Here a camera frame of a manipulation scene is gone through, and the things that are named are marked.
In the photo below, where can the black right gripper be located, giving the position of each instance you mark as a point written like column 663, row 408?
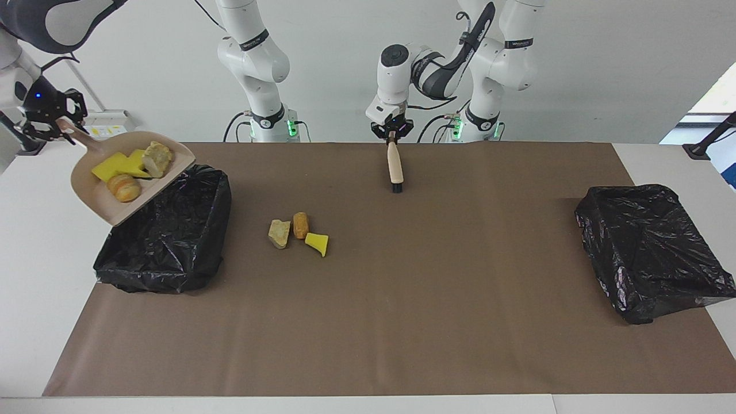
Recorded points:
column 43, row 103

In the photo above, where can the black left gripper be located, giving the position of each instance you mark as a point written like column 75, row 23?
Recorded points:
column 392, row 123

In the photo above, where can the beige brush black bristles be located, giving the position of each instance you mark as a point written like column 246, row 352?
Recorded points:
column 395, row 167

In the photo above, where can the lumpy yellow sponge piece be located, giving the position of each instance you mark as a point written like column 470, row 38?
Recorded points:
column 109, row 168

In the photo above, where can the notched yellow sponge piece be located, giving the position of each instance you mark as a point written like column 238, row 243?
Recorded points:
column 138, row 164

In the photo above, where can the pink plastic dustpan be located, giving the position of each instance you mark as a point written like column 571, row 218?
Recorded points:
column 103, row 201

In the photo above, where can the orange striped croissant piece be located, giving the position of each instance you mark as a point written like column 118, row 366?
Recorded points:
column 124, row 188

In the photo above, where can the pale yellow piece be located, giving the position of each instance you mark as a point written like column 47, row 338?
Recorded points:
column 157, row 159

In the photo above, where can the brown bread chunk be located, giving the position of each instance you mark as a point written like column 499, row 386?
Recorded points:
column 301, row 225

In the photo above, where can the yellow sponge wedge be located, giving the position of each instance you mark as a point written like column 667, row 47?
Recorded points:
column 318, row 242

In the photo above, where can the grey-yellow sponge chunk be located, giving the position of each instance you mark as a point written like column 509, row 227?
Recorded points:
column 279, row 233

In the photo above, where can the bin with black bag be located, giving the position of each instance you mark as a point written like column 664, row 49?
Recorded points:
column 172, row 241
column 650, row 259

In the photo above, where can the brown paper table mat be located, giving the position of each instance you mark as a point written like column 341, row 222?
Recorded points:
column 460, row 345

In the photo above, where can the bright window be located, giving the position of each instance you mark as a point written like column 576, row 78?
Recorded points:
column 721, row 95

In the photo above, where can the grey wall conduit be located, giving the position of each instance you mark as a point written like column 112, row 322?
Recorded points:
column 86, row 83

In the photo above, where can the white wall socket box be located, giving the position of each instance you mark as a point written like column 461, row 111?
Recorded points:
column 115, row 122

